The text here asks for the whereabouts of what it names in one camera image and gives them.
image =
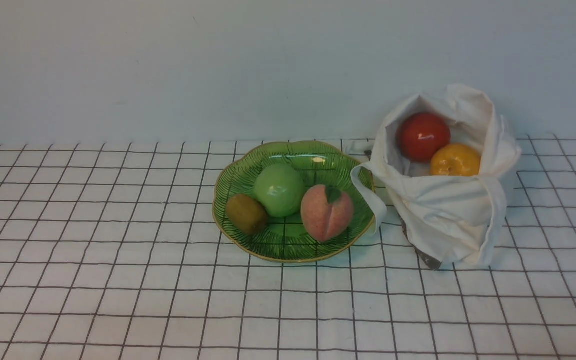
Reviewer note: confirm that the yellow orange mango fruit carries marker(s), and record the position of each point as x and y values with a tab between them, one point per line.
455	159

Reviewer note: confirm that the white cloth bag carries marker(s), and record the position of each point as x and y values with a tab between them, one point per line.
447	219

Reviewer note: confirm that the brown kiwi fruit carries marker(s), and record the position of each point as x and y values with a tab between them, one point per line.
246	214

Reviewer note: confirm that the green apple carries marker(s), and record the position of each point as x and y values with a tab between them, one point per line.
280	189

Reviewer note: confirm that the pink peach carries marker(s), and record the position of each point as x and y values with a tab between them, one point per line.
326	212

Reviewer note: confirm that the green leaf-pattern glass plate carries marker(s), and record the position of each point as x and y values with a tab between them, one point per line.
285	239

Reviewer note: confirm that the red apple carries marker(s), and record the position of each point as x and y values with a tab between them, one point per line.
421	136

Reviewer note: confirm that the white grid-pattern tablecloth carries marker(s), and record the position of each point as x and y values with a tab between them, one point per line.
110	252

